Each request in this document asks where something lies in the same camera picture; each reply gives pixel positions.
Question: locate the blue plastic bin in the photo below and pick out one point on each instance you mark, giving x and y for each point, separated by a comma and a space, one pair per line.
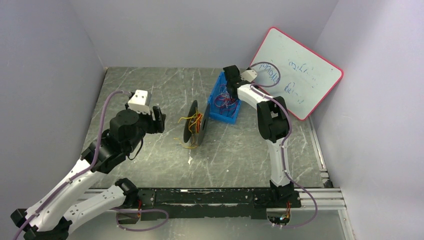
223, 107

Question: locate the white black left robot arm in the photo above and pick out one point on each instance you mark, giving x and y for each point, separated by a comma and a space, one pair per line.
60, 213

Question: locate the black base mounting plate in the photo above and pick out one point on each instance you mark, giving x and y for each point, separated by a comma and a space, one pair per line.
190, 203

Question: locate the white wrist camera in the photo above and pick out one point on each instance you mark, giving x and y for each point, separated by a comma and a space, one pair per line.
140, 102
248, 75

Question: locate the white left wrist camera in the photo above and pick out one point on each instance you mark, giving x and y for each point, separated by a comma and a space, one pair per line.
140, 102

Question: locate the white board red frame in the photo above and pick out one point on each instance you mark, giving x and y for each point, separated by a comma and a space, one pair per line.
289, 69

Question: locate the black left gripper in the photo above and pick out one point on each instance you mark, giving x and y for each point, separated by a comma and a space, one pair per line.
154, 120

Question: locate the grey perforated cable spool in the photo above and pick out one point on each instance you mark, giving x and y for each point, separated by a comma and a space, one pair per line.
195, 125

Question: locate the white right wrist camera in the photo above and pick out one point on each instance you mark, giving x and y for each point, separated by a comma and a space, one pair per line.
248, 75

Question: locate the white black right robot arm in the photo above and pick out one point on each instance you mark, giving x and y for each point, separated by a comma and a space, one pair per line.
274, 126

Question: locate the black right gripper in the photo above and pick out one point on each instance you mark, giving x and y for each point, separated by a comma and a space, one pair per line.
233, 78

